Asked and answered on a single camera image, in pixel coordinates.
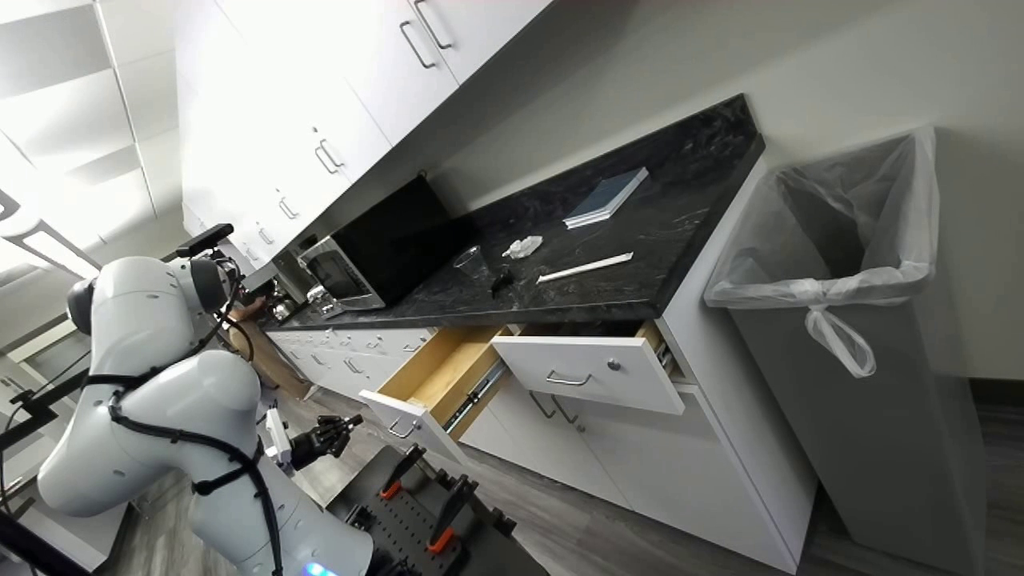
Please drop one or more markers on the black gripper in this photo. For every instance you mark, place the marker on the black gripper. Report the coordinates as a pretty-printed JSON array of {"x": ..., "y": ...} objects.
[{"x": 321, "y": 441}]

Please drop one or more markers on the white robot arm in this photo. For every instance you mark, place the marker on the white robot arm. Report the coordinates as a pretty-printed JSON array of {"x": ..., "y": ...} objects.
[{"x": 162, "y": 425}]

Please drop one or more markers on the white closed drawer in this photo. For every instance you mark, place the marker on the white closed drawer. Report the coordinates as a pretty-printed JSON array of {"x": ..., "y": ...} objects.
[{"x": 339, "y": 356}]

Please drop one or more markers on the white drawer, empty wood interior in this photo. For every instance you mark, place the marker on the white drawer, empty wood interior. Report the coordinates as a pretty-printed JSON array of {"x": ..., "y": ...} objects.
[{"x": 443, "y": 372}]

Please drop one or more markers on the white drawer with lock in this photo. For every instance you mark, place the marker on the white drawer with lock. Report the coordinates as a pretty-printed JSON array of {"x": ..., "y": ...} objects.
[{"x": 587, "y": 372}]

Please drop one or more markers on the dark grey mounting platform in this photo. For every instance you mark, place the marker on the dark grey mounting platform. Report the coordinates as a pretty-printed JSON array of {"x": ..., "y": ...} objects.
[{"x": 418, "y": 523}]

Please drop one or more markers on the white lower cabinet door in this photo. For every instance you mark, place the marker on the white lower cabinet door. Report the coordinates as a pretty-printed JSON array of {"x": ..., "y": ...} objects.
[
  {"x": 682, "y": 481},
  {"x": 512, "y": 425}
]

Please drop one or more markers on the white cabinet door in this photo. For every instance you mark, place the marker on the white cabinet door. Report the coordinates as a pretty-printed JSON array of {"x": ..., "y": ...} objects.
[
  {"x": 373, "y": 41},
  {"x": 233, "y": 98},
  {"x": 292, "y": 53},
  {"x": 682, "y": 481},
  {"x": 491, "y": 28},
  {"x": 512, "y": 425}
]

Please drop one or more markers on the black microwave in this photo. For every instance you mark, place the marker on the black microwave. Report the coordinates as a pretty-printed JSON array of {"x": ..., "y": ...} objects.
[{"x": 410, "y": 241}]

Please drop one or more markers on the crumpled white paper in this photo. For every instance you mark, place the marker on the crumpled white paper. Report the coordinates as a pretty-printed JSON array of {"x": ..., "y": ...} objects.
[{"x": 522, "y": 246}]

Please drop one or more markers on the white stick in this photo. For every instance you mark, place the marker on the white stick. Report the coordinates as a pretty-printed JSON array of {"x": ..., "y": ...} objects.
[{"x": 584, "y": 267}]

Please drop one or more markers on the blue book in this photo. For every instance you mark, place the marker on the blue book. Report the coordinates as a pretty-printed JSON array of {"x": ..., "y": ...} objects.
[{"x": 607, "y": 200}]

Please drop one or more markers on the white upper cabinet door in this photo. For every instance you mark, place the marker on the white upper cabinet door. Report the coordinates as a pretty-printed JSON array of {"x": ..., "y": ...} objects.
[
  {"x": 373, "y": 41},
  {"x": 292, "y": 53},
  {"x": 233, "y": 98},
  {"x": 491, "y": 28}
]

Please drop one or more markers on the grey trash bin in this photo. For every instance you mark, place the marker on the grey trash bin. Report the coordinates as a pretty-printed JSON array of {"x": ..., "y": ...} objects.
[{"x": 853, "y": 425}]

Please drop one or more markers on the black metal frame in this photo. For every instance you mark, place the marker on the black metal frame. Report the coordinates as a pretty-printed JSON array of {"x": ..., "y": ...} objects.
[{"x": 34, "y": 544}]

